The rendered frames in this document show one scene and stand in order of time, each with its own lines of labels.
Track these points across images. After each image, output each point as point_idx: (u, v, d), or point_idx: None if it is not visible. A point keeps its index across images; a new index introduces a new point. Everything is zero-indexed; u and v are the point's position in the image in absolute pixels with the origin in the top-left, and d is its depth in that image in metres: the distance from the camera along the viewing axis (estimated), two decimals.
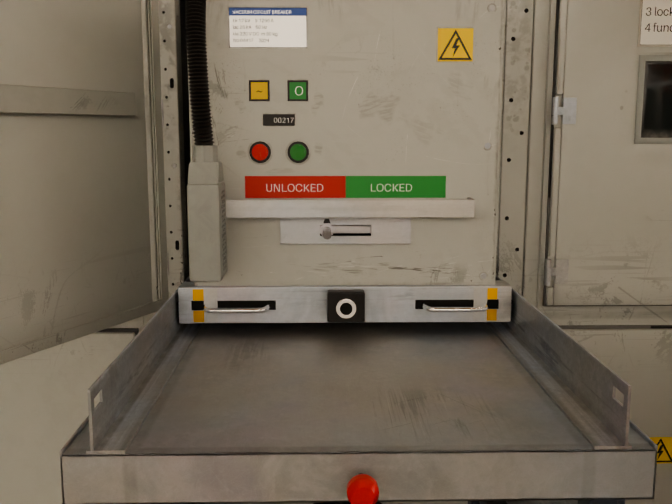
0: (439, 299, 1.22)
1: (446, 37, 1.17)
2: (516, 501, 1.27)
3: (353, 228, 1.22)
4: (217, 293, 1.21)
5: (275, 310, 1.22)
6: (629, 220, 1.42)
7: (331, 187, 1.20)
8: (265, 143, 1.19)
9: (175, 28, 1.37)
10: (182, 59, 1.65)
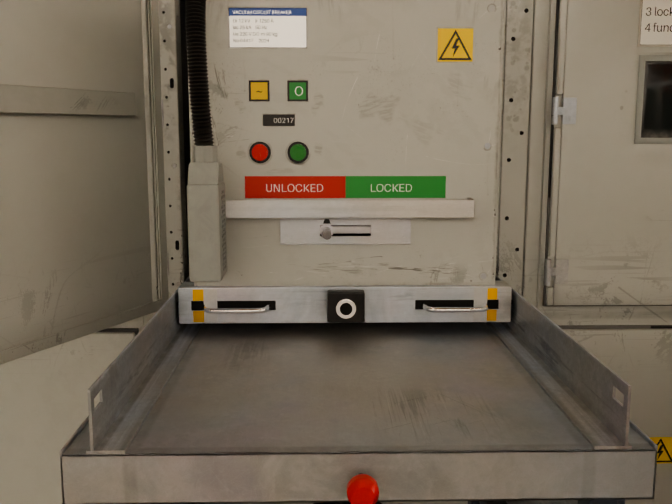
0: (439, 299, 1.22)
1: (446, 37, 1.17)
2: (516, 501, 1.27)
3: (353, 228, 1.22)
4: (217, 293, 1.21)
5: (275, 310, 1.22)
6: (629, 220, 1.42)
7: (331, 187, 1.20)
8: (265, 143, 1.19)
9: (175, 28, 1.37)
10: (182, 59, 1.65)
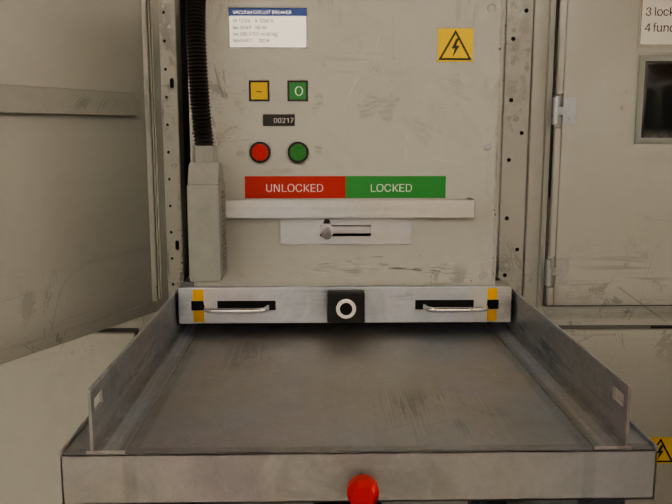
0: (439, 299, 1.22)
1: (446, 37, 1.17)
2: (516, 501, 1.27)
3: (353, 228, 1.22)
4: (217, 293, 1.21)
5: (275, 310, 1.22)
6: (629, 220, 1.42)
7: (331, 187, 1.20)
8: (265, 143, 1.19)
9: (175, 28, 1.37)
10: (182, 59, 1.65)
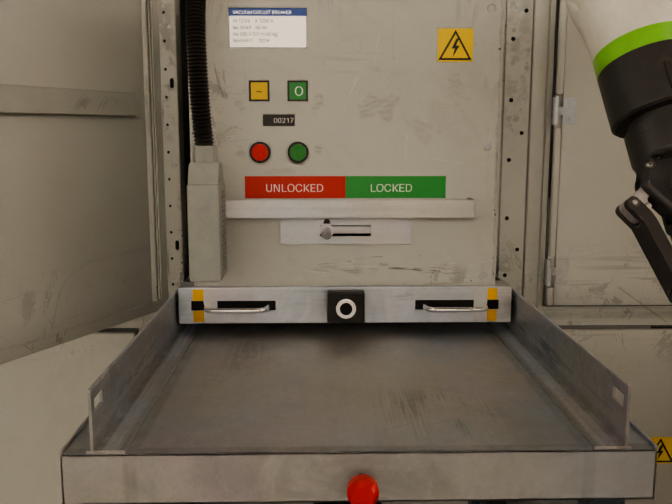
0: (439, 299, 1.22)
1: (446, 37, 1.17)
2: (516, 501, 1.27)
3: (353, 228, 1.22)
4: (217, 293, 1.21)
5: (275, 310, 1.22)
6: None
7: (331, 187, 1.20)
8: (265, 143, 1.19)
9: (175, 28, 1.37)
10: (182, 59, 1.65)
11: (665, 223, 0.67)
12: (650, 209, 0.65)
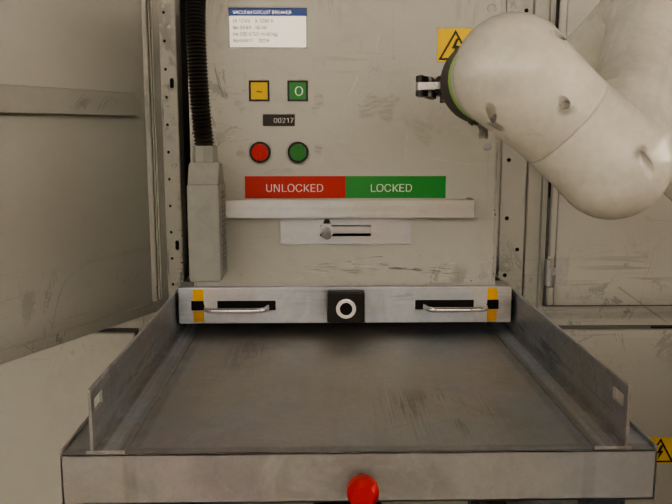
0: (439, 299, 1.22)
1: (446, 37, 1.17)
2: (516, 501, 1.27)
3: (353, 228, 1.22)
4: (217, 293, 1.21)
5: (275, 310, 1.22)
6: (629, 220, 1.42)
7: (331, 187, 1.20)
8: (265, 143, 1.19)
9: (175, 28, 1.37)
10: (182, 59, 1.65)
11: None
12: (433, 90, 0.93)
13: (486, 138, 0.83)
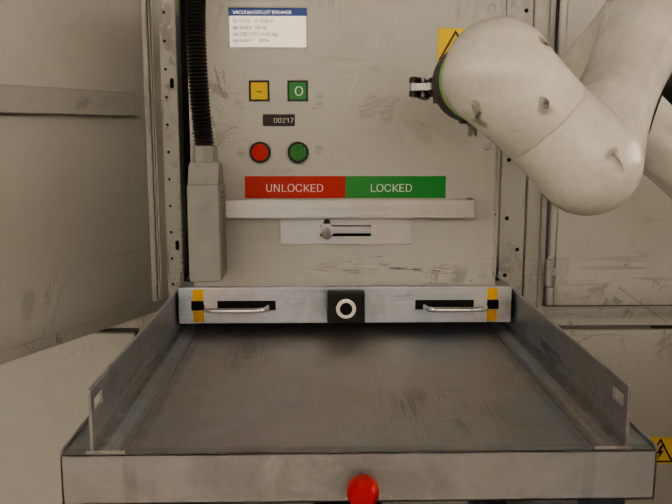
0: (439, 299, 1.22)
1: (446, 37, 1.17)
2: (516, 501, 1.27)
3: (353, 228, 1.22)
4: (217, 293, 1.21)
5: (275, 310, 1.22)
6: (629, 220, 1.42)
7: (331, 187, 1.20)
8: (265, 143, 1.19)
9: (175, 28, 1.37)
10: (182, 59, 1.65)
11: None
12: (426, 90, 0.98)
13: (475, 136, 0.88)
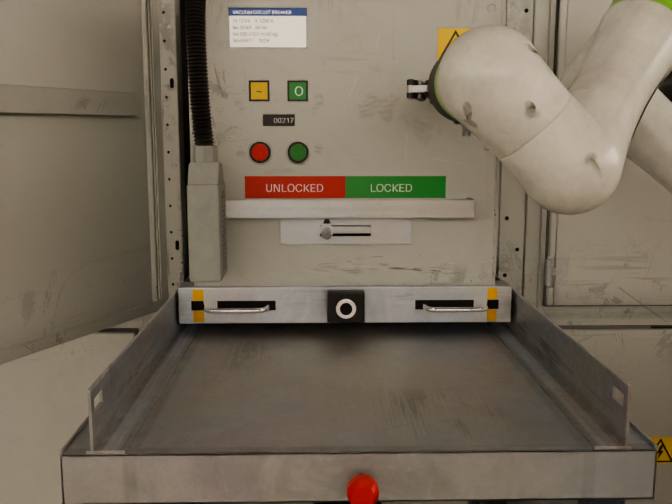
0: (439, 299, 1.22)
1: (446, 37, 1.17)
2: (516, 501, 1.27)
3: (353, 228, 1.22)
4: (217, 293, 1.21)
5: (275, 310, 1.22)
6: (629, 220, 1.42)
7: (331, 187, 1.20)
8: (265, 143, 1.19)
9: (175, 28, 1.37)
10: (182, 59, 1.65)
11: None
12: (423, 92, 1.03)
13: (469, 136, 0.93)
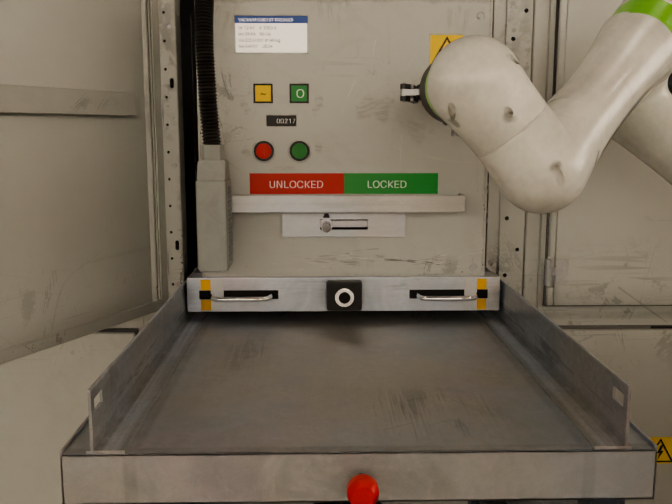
0: (432, 289, 1.30)
1: (438, 43, 1.25)
2: (516, 501, 1.27)
3: (351, 222, 1.30)
4: (223, 283, 1.29)
5: (278, 299, 1.30)
6: (629, 220, 1.42)
7: (330, 184, 1.28)
8: (268, 142, 1.27)
9: (175, 28, 1.37)
10: (182, 59, 1.65)
11: None
12: (415, 95, 1.11)
13: (457, 136, 1.01)
